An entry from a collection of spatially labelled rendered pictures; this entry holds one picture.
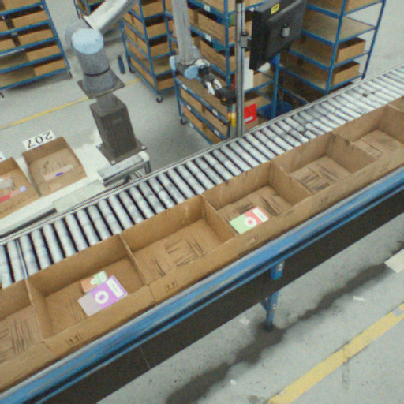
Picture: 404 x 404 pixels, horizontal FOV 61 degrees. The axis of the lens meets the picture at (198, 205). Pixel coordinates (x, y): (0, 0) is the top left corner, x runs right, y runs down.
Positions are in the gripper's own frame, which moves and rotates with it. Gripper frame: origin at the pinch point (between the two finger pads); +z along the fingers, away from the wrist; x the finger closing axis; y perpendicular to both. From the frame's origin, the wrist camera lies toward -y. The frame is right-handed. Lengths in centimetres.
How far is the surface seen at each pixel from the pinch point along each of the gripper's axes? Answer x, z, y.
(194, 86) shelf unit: -26, -51, 78
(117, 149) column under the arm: 75, 6, 13
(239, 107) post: 1.6, 23.4, -15.5
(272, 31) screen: -9, 12, -62
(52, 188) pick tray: 121, 13, 12
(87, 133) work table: 85, -25, 38
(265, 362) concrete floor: 57, 163, 16
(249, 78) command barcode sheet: -8.7, 12.9, -25.5
